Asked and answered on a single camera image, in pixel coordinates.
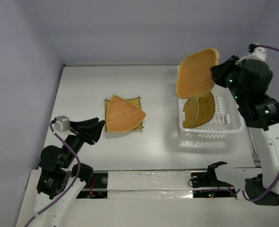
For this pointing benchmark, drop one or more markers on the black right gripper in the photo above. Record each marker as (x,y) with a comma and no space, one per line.
(221,74)

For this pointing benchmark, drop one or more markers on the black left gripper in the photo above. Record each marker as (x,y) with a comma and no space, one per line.
(91,127)

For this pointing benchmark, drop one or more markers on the triangular orange woven plate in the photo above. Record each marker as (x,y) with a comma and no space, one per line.
(123,114)

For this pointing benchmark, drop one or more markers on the thick tan woven plate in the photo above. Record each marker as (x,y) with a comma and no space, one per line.
(194,75)

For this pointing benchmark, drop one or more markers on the square bamboo woven plate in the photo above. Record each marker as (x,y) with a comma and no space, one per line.
(138,104)

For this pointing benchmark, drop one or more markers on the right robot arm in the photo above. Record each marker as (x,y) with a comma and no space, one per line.
(261,116)

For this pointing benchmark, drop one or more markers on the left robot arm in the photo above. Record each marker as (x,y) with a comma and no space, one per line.
(63,176)

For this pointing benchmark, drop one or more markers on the white plastic dish rack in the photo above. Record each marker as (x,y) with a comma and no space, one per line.
(226,119)

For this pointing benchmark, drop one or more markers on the medium round bamboo plate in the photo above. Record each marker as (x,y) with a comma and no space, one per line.
(206,110)

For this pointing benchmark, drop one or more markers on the small round bamboo plate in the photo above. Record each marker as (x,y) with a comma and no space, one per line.
(190,110)

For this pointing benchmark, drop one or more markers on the white foam strip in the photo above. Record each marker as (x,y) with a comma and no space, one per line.
(149,185)

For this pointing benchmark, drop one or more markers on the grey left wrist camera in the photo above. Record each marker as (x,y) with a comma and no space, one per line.
(60,124)

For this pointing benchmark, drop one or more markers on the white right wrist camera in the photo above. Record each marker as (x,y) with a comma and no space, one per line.
(256,53)

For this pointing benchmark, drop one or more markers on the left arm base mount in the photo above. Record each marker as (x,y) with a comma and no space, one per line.
(97,189)

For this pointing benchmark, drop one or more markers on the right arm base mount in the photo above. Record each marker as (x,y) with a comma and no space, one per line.
(203,187)

